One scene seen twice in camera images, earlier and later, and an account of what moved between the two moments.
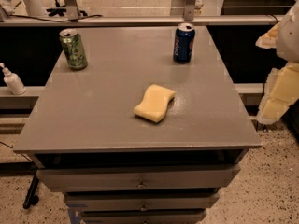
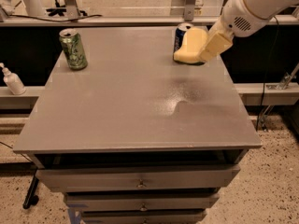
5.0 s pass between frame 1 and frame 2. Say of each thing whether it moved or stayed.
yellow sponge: moved
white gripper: moved
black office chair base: stayed
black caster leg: stayed
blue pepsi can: stayed
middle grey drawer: stayed
